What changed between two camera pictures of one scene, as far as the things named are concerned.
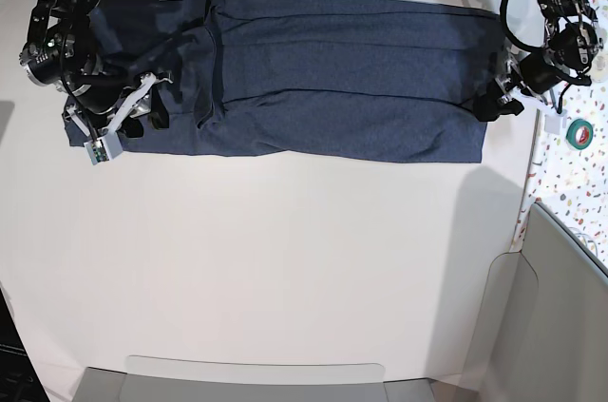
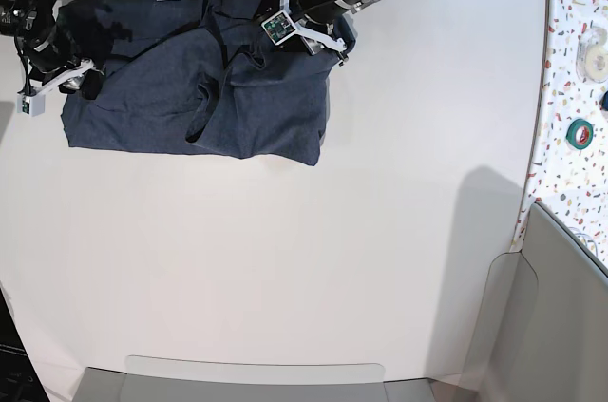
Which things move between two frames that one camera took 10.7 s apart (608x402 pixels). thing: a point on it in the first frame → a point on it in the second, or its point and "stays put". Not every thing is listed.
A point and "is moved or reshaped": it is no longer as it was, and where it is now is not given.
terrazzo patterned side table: x=568 y=173 stays put
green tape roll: x=579 y=134 stays put
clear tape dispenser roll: x=598 y=69 stays put
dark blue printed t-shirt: x=305 y=77 is moved or reshaped
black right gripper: x=536 y=76 → x=314 y=7
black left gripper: x=122 y=103 → x=63 y=54
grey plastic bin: x=542 y=336 stays put
